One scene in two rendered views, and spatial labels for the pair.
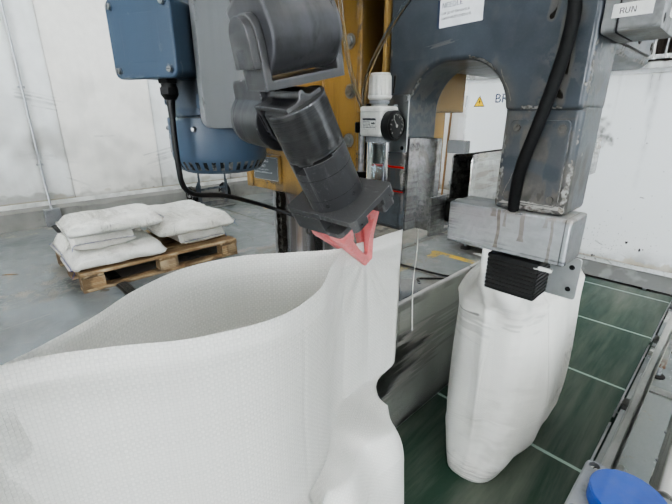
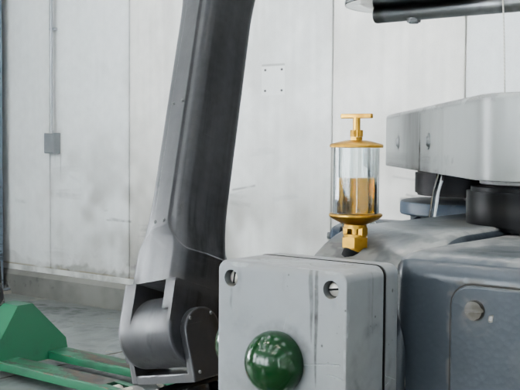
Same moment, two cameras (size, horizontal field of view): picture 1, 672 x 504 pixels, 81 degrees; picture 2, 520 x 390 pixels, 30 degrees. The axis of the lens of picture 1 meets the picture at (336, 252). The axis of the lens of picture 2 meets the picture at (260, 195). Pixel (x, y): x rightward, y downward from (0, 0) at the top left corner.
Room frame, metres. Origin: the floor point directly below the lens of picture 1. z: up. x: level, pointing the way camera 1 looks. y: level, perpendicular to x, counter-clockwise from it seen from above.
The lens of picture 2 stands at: (0.34, -0.74, 1.39)
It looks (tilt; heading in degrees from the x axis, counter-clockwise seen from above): 3 degrees down; 83
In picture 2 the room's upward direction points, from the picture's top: straight up
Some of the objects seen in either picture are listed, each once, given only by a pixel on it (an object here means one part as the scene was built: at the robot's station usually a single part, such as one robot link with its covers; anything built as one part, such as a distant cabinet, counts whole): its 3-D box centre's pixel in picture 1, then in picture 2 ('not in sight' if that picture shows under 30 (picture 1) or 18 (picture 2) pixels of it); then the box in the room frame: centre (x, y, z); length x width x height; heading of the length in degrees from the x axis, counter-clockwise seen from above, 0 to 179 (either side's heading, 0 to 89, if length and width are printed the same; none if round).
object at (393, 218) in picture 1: (392, 205); not in sight; (0.60, -0.09, 1.04); 0.08 x 0.06 x 0.05; 44
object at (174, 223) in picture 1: (190, 220); not in sight; (3.24, 1.24, 0.32); 0.66 x 0.43 x 0.15; 132
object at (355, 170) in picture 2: not in sight; (355, 180); (0.45, -0.23, 1.37); 0.03 x 0.02 x 0.03; 134
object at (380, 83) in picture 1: (383, 137); not in sight; (0.54, -0.06, 1.14); 0.05 x 0.04 x 0.16; 44
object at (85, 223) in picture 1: (111, 219); not in sight; (2.84, 1.66, 0.44); 0.66 x 0.42 x 0.14; 131
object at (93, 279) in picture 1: (149, 250); not in sight; (3.19, 1.59, 0.07); 1.20 x 0.82 x 0.14; 134
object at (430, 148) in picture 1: (426, 184); not in sight; (0.57, -0.13, 1.07); 0.03 x 0.01 x 0.13; 44
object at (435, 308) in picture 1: (462, 326); not in sight; (1.10, -0.40, 0.53); 1.05 x 0.02 x 0.41; 134
